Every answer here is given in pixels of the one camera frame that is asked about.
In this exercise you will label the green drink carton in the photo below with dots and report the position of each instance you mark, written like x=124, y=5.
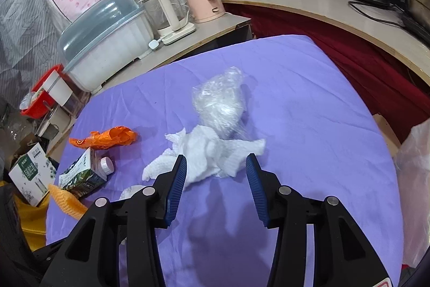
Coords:
x=82, y=174

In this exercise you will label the white green cardboard box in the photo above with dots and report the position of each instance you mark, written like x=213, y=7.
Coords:
x=32, y=172

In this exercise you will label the orange wrapper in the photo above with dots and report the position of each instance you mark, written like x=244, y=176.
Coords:
x=107, y=137

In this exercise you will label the small white paper tissue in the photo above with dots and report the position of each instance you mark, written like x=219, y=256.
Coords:
x=132, y=192

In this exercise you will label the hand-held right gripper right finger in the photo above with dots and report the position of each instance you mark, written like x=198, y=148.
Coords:
x=257, y=193

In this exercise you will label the white glass kettle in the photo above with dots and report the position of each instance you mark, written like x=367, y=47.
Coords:
x=166, y=14

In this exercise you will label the red curtain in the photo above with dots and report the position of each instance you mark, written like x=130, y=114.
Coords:
x=352, y=55

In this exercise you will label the white blender cup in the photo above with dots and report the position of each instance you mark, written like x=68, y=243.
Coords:
x=63, y=95

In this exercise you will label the white power plug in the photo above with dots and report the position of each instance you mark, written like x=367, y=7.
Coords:
x=154, y=45

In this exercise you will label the grey metal container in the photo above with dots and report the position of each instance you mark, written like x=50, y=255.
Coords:
x=53, y=122

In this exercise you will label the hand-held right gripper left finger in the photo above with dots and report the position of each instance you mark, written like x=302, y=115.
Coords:
x=176, y=191

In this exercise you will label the grey plastic tarp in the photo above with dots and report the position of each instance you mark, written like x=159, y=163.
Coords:
x=20, y=38

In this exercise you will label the yellow stool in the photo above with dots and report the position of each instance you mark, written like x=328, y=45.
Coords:
x=32, y=226

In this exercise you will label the clear plastic bag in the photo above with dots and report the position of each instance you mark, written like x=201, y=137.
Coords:
x=218, y=102

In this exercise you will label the red plastic basin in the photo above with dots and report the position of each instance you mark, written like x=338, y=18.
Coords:
x=37, y=98

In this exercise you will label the white dish box grey lid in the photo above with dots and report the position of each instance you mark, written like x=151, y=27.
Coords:
x=100, y=45

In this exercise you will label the black induction cooktop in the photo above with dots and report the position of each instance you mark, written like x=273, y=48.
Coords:
x=418, y=29

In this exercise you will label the trash bin with white liner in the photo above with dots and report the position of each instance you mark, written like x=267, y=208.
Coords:
x=415, y=179

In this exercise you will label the orange foam net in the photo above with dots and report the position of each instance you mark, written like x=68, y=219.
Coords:
x=67, y=203

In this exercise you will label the purple table cloth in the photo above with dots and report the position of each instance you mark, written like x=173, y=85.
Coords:
x=302, y=105

